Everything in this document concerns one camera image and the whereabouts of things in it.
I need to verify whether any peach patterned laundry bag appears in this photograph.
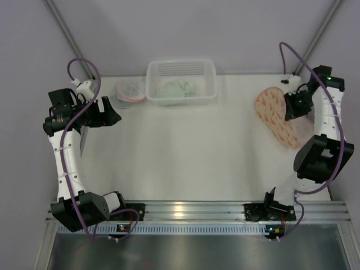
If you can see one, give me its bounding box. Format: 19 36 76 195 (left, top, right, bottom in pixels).
254 87 314 149

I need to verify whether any white mesh pink-trimmed laundry bag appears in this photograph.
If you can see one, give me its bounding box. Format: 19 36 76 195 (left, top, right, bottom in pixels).
114 79 146 109

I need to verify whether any light green garment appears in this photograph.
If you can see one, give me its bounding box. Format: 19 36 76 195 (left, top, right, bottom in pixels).
155 79 197 98

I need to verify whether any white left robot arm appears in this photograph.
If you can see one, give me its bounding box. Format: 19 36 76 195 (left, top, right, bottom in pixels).
43 88 124 232

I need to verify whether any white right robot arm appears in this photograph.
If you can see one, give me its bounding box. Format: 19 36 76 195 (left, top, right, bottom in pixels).
273 65 354 207

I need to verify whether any white plastic basket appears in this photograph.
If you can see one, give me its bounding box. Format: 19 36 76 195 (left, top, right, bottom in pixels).
145 58 218 106

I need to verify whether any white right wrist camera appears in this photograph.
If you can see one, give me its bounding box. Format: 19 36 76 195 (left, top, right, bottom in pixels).
280 74 302 93

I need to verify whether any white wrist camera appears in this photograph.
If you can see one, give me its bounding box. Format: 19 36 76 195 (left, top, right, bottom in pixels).
280 74 302 93
71 79 96 101

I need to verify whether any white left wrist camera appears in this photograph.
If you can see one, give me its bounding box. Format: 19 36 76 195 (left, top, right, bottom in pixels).
71 79 96 101

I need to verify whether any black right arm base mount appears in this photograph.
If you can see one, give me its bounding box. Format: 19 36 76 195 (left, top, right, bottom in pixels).
244 187 296 222

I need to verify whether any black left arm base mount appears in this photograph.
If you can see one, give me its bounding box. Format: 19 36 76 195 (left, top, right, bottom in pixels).
110 202 146 221

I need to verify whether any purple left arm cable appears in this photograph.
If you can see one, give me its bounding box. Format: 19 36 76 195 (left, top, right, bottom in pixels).
62 58 140 243

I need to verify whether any aluminium frame rail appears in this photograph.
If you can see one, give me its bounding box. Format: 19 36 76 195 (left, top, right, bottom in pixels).
46 200 352 223

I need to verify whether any white slotted cable duct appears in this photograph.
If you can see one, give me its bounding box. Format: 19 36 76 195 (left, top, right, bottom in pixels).
57 223 283 236

